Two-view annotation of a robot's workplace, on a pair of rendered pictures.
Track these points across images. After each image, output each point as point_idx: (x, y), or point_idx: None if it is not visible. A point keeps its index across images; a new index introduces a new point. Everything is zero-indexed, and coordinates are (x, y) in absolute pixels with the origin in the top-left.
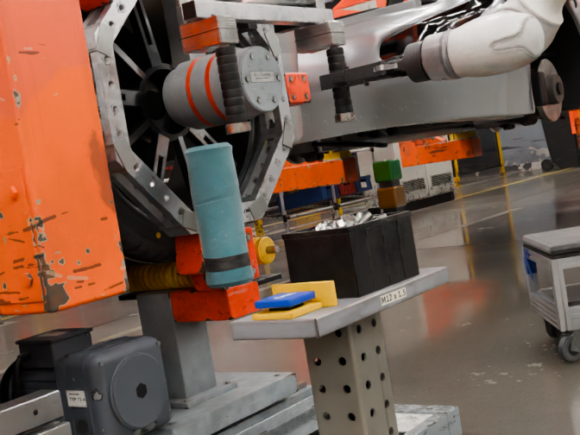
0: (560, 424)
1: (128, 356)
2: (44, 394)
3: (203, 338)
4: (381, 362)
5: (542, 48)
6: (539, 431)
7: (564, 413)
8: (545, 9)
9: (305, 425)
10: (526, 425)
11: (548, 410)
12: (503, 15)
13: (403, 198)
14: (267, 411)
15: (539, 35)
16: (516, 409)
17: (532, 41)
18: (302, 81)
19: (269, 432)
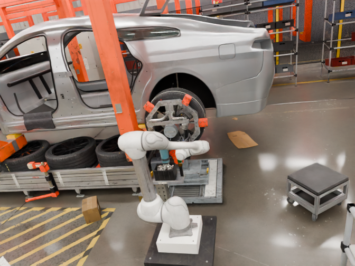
0: (235, 215)
1: (156, 163)
2: (133, 167)
3: (184, 160)
4: (163, 189)
5: (182, 159)
6: (230, 213)
7: (243, 214)
8: (192, 149)
9: (196, 182)
10: (233, 210)
11: (244, 210)
12: (177, 149)
13: (180, 165)
14: (192, 177)
15: (180, 157)
16: (244, 205)
17: (177, 158)
18: (204, 122)
19: (186, 181)
